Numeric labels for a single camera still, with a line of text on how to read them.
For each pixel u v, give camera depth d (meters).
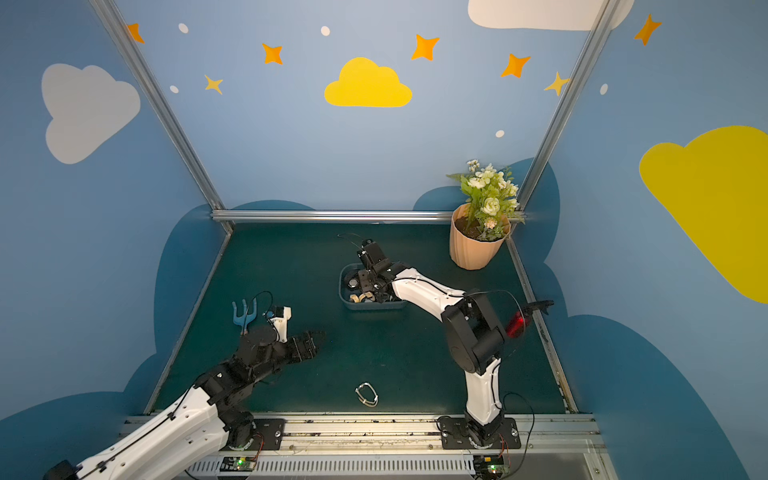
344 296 0.95
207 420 0.54
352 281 1.01
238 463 0.71
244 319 0.96
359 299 0.93
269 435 0.75
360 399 0.80
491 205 0.91
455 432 0.75
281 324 0.72
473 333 0.50
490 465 0.71
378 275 0.70
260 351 0.61
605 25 0.70
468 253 1.00
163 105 0.84
